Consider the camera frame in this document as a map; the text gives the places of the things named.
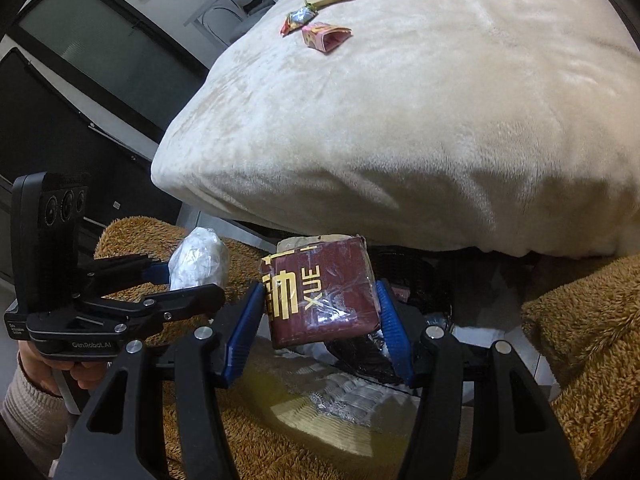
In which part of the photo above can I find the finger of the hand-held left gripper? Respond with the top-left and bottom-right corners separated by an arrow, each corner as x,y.
76,283 -> 227,334
79,254 -> 174,297

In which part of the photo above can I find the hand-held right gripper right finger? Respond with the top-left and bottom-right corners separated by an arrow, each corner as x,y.
375,280 -> 583,480

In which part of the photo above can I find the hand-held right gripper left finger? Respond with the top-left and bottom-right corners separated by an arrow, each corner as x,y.
52,280 -> 266,480

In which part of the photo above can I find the white plastic bag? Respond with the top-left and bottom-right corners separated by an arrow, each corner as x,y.
167,226 -> 230,291

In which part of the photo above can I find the black bagged trash bin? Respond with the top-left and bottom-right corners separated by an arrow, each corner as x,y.
320,249 -> 459,387

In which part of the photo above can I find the dark red snack packet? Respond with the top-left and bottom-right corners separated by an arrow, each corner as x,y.
260,232 -> 384,350

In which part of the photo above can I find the person's left hand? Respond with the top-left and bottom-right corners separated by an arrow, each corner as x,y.
18,346 -> 109,401

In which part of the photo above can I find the white lace cloth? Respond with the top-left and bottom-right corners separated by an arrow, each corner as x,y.
295,375 -> 416,423

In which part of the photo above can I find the brown fluffy cloth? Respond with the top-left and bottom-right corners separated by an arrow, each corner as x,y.
92,216 -> 640,480

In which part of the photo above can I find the white chair with grey cushion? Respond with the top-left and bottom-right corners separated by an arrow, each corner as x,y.
202,0 -> 274,47

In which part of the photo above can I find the pink yellow snack wrapper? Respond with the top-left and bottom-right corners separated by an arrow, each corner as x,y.
301,21 -> 353,55

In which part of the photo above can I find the colourful candy wrapper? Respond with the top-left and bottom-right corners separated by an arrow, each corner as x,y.
278,4 -> 321,38

